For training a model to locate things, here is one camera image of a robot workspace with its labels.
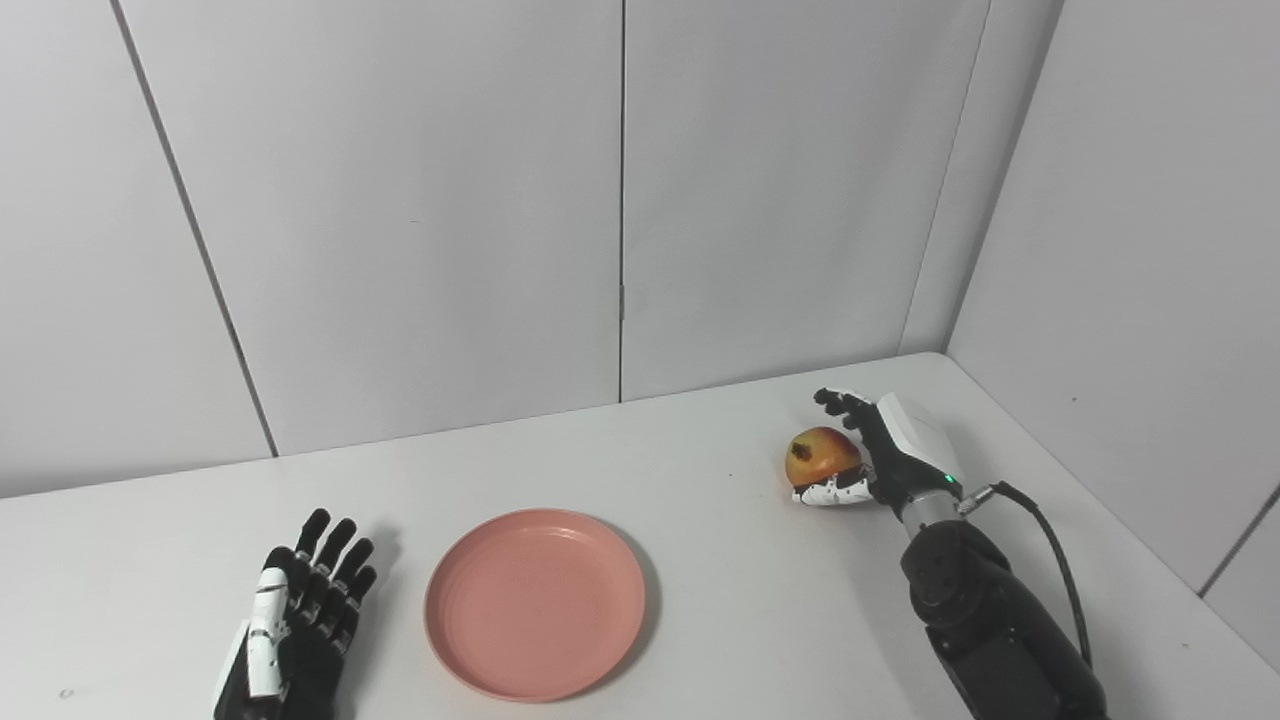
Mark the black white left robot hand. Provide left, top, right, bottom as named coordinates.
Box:
left=211, top=507, right=380, bottom=720

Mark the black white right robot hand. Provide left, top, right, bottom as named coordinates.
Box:
left=792, top=387, right=967, bottom=524

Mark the red yellow apple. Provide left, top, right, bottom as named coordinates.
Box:
left=784, top=426, right=864, bottom=490

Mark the pink round plate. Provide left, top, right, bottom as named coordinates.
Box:
left=423, top=508, right=648, bottom=704

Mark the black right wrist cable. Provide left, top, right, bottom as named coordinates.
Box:
left=957, top=480, right=1094, bottom=667

